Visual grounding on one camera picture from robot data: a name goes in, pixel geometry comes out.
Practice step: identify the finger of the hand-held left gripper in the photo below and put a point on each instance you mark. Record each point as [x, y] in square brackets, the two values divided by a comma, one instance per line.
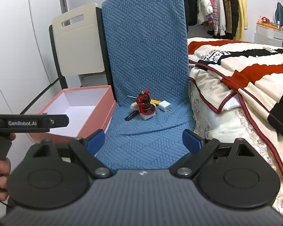
[60, 120]

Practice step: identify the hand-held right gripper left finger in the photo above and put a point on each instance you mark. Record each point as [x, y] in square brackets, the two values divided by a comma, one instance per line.
[95, 139]

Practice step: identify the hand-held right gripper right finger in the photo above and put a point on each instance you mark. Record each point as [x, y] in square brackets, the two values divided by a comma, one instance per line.
[191, 141]

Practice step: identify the pink cardboard box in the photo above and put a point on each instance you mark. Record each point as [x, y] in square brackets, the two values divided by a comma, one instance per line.
[73, 115]

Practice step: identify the small black stick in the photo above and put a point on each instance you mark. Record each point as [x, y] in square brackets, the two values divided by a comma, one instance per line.
[132, 115]

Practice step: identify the white charger plug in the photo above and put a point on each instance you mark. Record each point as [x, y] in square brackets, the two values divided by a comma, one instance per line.
[164, 106]

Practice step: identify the small white object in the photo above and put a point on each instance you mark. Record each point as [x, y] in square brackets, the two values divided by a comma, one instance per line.
[134, 106]

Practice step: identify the black and red figurine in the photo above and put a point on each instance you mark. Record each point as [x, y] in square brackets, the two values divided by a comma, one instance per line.
[145, 103]

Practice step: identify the person's left hand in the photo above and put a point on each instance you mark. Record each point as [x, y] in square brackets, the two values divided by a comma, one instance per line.
[0, 167]

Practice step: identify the floral bed sheet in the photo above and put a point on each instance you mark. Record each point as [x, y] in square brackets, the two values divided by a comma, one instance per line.
[217, 122]

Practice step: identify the white folding chair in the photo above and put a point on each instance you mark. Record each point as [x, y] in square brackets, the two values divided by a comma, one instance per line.
[77, 44]

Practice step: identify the white wardrobe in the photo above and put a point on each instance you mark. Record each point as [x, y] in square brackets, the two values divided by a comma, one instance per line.
[18, 40]

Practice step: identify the red black cream blanket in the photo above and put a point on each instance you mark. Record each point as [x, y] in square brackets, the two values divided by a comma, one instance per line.
[245, 61]

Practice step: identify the blue textured chair cover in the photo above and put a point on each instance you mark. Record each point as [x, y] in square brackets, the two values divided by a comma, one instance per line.
[143, 51]

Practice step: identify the white dresser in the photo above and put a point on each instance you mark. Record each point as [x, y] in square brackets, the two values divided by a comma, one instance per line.
[271, 34]

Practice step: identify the row of hanging clothes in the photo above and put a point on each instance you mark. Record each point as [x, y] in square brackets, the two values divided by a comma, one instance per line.
[214, 4]

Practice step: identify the small red white toy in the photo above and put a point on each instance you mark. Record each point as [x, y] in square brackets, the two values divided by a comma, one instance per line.
[264, 20]

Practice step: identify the teal rounded object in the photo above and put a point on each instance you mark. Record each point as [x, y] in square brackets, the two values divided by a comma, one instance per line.
[280, 14]

